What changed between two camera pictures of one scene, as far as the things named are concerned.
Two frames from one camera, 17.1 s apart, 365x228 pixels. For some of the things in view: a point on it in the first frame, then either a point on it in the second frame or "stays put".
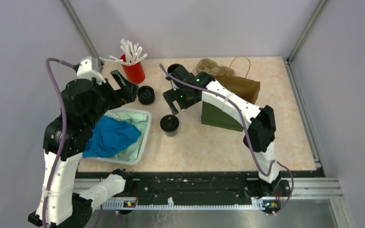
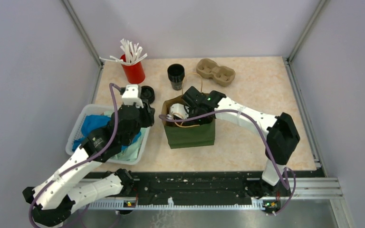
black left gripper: [129, 94] to [148, 112]
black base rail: [204, 184] stays put
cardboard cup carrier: [208, 65] stays put
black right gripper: [171, 95] to [190, 122]
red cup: [134, 72] stays put
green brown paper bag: [234, 78] to [187, 137]
